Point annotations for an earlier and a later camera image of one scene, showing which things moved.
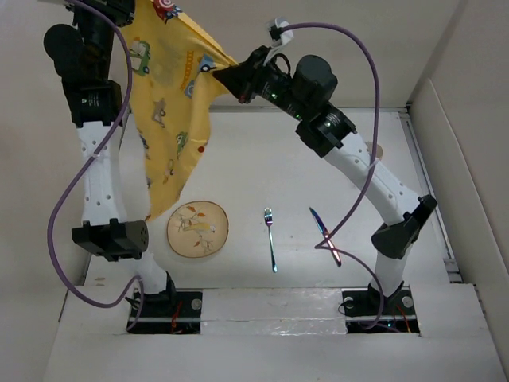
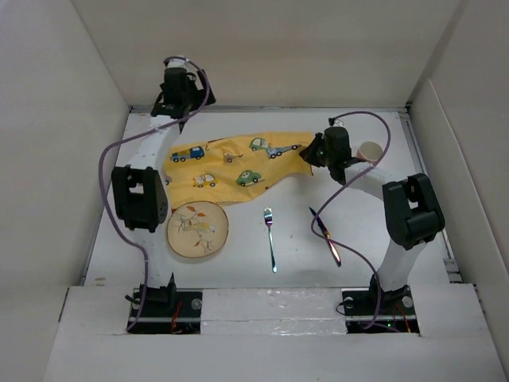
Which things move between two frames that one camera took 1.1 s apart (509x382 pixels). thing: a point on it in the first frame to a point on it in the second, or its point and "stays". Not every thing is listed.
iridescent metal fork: x=268 y=216 stays
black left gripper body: x=100 y=34 to x=193 y=97
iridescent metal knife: x=324 y=231 stays
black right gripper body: x=262 y=80 to x=317 y=154
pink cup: x=378 y=152 stays
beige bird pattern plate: x=197 y=228 stays
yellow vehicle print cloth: x=173 y=58 to x=234 y=169
